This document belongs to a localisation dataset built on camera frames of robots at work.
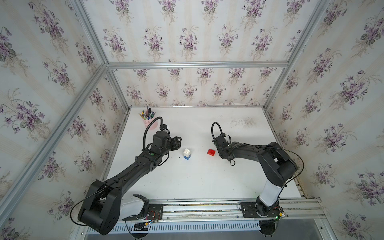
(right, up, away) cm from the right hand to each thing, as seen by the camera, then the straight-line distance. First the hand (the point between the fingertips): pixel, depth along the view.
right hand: (232, 150), depth 96 cm
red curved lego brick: (-14, 0, -3) cm, 14 cm away
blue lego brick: (-29, -3, -6) cm, 30 cm away
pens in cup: (-57, +24, +8) cm, 62 cm away
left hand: (-34, +8, -11) cm, 36 cm away
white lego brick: (-29, +1, -9) cm, 30 cm away
